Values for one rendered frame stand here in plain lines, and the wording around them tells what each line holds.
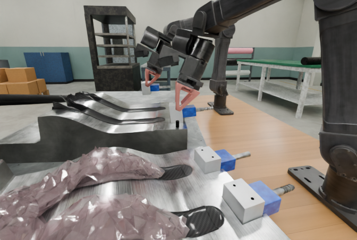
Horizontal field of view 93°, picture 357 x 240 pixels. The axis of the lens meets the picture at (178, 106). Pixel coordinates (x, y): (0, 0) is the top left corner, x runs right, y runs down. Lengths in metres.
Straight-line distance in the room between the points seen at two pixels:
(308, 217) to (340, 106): 0.21
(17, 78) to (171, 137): 5.01
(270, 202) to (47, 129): 0.51
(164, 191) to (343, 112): 0.33
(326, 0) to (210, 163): 0.33
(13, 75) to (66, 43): 2.93
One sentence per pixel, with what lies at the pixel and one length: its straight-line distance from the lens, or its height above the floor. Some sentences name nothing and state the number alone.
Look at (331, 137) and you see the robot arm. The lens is 0.40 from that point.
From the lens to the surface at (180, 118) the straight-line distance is 0.49.
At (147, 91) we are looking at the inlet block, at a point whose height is 0.92.
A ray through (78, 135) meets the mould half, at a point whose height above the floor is 0.88.
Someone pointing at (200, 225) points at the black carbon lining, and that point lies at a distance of 0.29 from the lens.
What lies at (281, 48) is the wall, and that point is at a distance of 8.38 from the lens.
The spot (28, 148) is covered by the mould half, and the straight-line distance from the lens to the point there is 0.60.
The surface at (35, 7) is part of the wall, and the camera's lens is 8.32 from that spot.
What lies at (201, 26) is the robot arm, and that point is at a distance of 0.46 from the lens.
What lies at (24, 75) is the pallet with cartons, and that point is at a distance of 5.24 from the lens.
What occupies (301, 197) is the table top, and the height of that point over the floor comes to 0.80.
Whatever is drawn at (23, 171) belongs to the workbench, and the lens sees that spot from 0.59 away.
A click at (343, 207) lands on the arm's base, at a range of 0.46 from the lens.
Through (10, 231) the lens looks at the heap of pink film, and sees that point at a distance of 0.28.
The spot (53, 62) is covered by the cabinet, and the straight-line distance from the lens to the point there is 7.43.
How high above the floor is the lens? 1.08
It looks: 18 degrees down
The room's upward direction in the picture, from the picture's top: straight up
